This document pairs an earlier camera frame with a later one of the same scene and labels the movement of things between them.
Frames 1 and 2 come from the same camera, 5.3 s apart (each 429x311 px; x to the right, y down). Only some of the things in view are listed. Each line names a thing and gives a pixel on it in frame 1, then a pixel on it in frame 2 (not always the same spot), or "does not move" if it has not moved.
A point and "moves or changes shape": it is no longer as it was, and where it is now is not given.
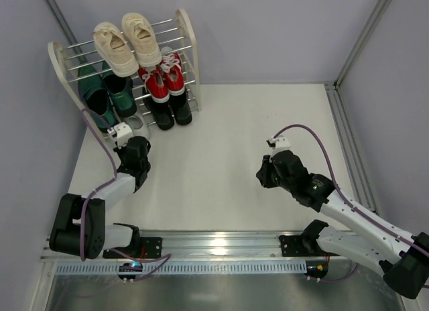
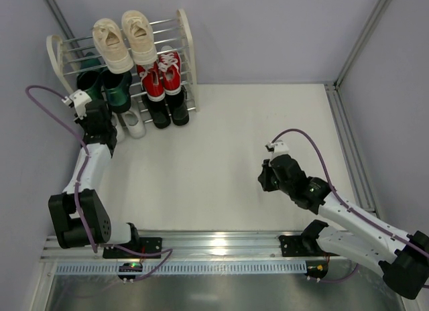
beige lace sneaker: [112, 45] moves or changes shape
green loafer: [121, 92] moves or changes shape
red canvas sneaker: [155, 83] moves or changes shape
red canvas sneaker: [171, 66] does not move
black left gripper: [133, 147] → [97, 113]
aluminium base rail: [191, 246] does not move
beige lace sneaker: [142, 39] moves or changes shape
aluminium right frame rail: [357, 182] does not move
